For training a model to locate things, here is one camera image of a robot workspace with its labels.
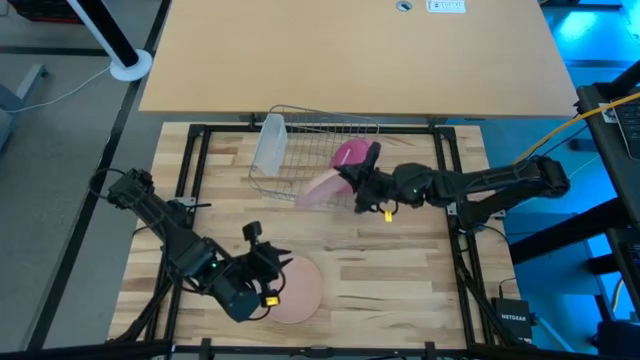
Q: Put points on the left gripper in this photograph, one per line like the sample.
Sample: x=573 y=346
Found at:
x=260 y=270

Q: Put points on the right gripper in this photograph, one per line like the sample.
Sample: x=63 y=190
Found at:
x=375 y=190

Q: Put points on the magenta plate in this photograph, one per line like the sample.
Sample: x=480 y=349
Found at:
x=350 y=152

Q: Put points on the pale pink plate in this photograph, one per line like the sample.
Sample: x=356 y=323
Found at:
x=300 y=290

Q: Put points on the salmon pink plate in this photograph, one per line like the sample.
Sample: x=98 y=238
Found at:
x=322 y=190

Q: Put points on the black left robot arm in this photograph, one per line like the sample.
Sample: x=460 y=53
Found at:
x=185 y=250

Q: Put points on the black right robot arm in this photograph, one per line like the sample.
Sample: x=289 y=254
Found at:
x=480 y=182

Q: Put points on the translucent cutlery holder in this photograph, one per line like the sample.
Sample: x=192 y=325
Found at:
x=270 y=145

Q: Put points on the tan wooden desk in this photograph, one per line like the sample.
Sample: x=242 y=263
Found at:
x=350 y=60

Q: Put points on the grey desk grommet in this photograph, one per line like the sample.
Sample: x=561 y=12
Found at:
x=404 y=5

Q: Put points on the white power outlet strip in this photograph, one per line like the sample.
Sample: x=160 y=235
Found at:
x=446 y=6

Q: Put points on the black metal strut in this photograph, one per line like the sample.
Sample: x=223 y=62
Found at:
x=560 y=235

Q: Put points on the black equipment cart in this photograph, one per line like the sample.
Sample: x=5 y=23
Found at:
x=600 y=150

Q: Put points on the white black tower fan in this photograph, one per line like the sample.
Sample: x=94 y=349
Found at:
x=131 y=65

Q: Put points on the black laptop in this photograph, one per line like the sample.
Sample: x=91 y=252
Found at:
x=631 y=125

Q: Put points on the grey furniture piece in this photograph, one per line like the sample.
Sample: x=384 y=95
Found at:
x=10 y=115

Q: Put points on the dark red crate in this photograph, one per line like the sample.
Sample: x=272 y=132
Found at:
x=40 y=10

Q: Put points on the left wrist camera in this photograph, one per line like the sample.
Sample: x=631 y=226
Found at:
x=252 y=231

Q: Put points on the black table frame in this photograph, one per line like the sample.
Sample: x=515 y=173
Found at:
x=225 y=129

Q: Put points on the black Netgear switch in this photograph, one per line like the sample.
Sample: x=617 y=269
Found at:
x=512 y=320

